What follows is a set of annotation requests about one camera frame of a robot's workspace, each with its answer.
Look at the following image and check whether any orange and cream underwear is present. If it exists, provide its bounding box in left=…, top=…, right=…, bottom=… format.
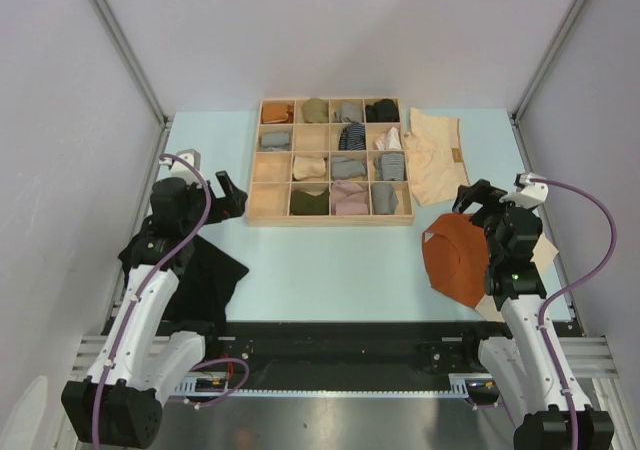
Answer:
left=421, top=212, right=560, bottom=324

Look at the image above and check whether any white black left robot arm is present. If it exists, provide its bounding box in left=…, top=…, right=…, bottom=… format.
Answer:
left=61, top=171, right=249, bottom=449

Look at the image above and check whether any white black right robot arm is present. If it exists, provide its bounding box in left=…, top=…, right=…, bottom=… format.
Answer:
left=452, top=174, right=615, bottom=449

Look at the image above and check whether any peach underwear flat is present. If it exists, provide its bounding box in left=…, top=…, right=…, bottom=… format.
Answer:
left=404, top=108, right=470, bottom=206

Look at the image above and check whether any grey rolled underwear left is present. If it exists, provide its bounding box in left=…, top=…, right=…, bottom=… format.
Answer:
left=259, top=131, right=291, bottom=151

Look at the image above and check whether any dark green rolled underwear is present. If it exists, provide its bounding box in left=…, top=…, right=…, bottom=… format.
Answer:
left=290, top=188, right=330, bottom=216

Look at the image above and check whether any peach rolled underwear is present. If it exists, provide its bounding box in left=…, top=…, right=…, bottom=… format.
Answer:
left=292, top=156, right=326, bottom=181

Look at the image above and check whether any grey striped rolled underwear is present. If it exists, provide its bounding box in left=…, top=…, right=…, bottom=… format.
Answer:
left=374, top=153, right=405, bottom=181

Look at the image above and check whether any grey rolled underwear bottom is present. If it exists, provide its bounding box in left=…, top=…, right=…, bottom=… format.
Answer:
left=371, top=182, right=398, bottom=215

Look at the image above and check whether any orange rolled underwear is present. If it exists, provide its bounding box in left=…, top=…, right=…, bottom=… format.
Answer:
left=261, top=103, right=294, bottom=124

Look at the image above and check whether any pink white rolled underwear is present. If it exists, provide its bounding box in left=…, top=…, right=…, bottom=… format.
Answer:
left=374, top=127, right=402, bottom=151

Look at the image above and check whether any grey rolled underwear middle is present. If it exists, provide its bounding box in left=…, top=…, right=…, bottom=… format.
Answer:
left=330, top=156, right=366, bottom=180

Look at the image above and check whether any olive rolled underwear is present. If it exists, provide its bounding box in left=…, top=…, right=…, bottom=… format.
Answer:
left=301, top=98, right=329, bottom=124

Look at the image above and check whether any black rolled underwear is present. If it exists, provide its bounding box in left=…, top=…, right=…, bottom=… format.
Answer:
left=365, top=98, right=400, bottom=123

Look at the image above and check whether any navy striped rolled underwear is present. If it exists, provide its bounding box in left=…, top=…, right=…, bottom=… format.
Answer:
left=338, top=122, right=366, bottom=151

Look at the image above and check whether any grey rolled underwear top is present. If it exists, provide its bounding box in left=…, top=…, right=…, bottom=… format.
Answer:
left=334, top=101, right=363, bottom=123

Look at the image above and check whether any black garment pile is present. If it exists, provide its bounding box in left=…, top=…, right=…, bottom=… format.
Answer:
left=118, top=216, right=249, bottom=333

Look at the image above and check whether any wooden grid organizer tray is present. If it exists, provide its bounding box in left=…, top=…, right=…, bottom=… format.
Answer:
left=248, top=96, right=415, bottom=227

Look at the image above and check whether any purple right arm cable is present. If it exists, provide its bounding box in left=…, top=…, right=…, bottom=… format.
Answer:
left=537, top=179, right=618, bottom=450

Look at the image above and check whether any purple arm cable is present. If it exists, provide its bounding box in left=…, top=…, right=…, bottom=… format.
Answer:
left=537, top=179, right=618, bottom=450
left=91, top=153, right=251, bottom=444

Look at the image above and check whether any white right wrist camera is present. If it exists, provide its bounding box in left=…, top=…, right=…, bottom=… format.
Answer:
left=500, top=173, right=549, bottom=210

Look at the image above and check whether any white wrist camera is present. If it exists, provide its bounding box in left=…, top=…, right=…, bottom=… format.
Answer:
left=500, top=173, right=549, bottom=210
left=169, top=149, right=202, bottom=186

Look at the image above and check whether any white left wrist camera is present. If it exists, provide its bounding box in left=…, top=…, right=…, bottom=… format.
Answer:
left=169, top=149, right=202, bottom=186

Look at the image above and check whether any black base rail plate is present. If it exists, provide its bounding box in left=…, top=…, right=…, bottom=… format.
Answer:
left=102, top=319, right=586, bottom=394

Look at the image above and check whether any aluminium corner post left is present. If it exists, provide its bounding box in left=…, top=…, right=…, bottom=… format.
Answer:
left=88, top=0, right=169, bottom=129

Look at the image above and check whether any aluminium corner post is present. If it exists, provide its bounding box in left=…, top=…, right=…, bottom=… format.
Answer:
left=510, top=0, right=590, bottom=125
left=88, top=0, right=169, bottom=129

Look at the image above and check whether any white slotted cable duct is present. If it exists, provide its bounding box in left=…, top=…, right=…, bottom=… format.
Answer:
left=169, top=372, right=496, bottom=400

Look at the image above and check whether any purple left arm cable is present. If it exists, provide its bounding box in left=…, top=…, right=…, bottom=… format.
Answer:
left=91, top=153, right=251, bottom=444

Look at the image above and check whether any aluminium frame profile front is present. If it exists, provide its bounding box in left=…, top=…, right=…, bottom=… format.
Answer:
left=70, top=335, right=619, bottom=379

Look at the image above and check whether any aluminium corner post right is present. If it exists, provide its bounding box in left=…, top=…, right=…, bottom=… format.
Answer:
left=510, top=0, right=590, bottom=125

